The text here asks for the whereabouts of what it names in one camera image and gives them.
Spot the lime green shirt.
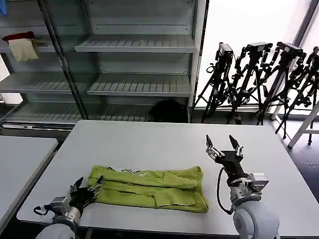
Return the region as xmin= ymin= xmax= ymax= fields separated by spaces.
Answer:
xmin=86 ymin=164 xmax=210 ymax=214

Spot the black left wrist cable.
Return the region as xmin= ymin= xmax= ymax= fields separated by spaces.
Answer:
xmin=33 ymin=205 xmax=49 ymax=216

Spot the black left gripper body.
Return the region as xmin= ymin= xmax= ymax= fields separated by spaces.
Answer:
xmin=67 ymin=187 xmax=95 ymax=209

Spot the grey wire rack with cloths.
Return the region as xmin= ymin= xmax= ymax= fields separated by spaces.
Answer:
xmin=0 ymin=0 xmax=88 ymax=130

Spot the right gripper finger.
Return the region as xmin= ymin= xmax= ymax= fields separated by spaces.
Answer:
xmin=205 ymin=134 xmax=225 ymax=161
xmin=228 ymin=134 xmax=244 ymax=157

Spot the grey metal shelf unit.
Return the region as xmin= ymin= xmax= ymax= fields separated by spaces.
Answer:
xmin=74 ymin=0 xmax=209 ymax=123

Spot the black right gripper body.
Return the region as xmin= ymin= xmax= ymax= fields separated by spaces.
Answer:
xmin=214 ymin=150 xmax=249 ymax=180

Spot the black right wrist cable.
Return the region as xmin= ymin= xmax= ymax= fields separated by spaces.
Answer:
xmin=217 ymin=167 xmax=235 ymax=215

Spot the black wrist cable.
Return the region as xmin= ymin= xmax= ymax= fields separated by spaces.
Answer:
xmin=33 ymin=205 xmax=49 ymax=216
xmin=217 ymin=167 xmax=235 ymax=215

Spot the black tripod with camera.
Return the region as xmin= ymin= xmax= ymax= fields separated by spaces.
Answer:
xmin=193 ymin=42 xmax=241 ymax=125
xmin=226 ymin=42 xmax=274 ymax=125
xmin=274 ymin=46 xmax=319 ymax=146
xmin=249 ymin=41 xmax=307 ymax=126

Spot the black bag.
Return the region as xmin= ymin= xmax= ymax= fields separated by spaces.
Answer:
xmin=149 ymin=99 xmax=188 ymax=122

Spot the white metal frame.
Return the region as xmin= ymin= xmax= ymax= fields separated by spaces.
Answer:
xmin=270 ymin=98 xmax=319 ymax=149

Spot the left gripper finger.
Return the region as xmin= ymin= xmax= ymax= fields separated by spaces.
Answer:
xmin=69 ymin=176 xmax=85 ymax=194
xmin=86 ymin=175 xmax=104 ymax=196

